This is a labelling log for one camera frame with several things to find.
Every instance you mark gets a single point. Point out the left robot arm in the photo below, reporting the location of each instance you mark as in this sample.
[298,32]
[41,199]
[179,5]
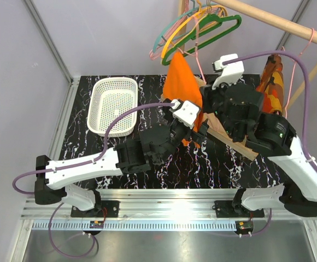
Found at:
[56,181]

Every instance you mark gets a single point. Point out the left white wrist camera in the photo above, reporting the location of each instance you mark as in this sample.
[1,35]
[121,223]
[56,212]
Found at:
[185,112]

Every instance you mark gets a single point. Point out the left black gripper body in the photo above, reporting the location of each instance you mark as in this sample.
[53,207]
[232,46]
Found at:
[177,132]

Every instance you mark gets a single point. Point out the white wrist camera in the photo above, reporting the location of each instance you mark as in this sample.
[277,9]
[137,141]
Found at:
[185,112]
[230,73]

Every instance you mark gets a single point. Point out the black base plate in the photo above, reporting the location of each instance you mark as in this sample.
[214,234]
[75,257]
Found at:
[107,209]
[225,209]

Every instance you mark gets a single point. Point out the aluminium frame rail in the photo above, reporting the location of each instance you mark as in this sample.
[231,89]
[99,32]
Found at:
[152,210]

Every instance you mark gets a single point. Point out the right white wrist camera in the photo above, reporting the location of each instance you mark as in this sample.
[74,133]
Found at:
[230,73]

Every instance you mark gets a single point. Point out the pink hanger at left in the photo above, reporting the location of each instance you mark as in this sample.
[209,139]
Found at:
[187,8]

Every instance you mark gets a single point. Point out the wooden clothes rack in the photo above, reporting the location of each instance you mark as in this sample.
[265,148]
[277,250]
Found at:
[279,23]

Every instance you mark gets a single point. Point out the yellow plastic hanger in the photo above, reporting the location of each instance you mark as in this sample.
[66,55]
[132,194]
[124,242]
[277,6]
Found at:
[208,21]

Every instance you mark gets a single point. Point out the pink wire hanger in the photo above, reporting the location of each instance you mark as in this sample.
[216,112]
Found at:
[293,73]
[196,27]

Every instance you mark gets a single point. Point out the white perforated plastic basket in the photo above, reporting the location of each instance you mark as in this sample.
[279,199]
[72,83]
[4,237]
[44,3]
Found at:
[110,98]

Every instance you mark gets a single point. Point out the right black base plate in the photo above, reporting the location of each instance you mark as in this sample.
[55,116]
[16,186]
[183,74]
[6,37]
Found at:
[225,209]

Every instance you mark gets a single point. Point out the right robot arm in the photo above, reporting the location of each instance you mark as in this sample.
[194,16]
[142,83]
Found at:
[239,110]

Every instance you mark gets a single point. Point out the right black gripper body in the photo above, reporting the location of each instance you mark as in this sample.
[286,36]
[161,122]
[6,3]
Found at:
[215,101]

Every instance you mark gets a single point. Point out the teal plastic hanger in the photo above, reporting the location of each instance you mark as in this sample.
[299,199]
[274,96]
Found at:
[216,9]

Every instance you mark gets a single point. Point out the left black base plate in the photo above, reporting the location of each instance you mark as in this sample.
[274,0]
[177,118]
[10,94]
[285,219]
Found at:
[107,209]

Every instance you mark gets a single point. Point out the orange camouflage trousers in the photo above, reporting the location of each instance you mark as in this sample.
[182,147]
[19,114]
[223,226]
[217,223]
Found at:
[272,85]

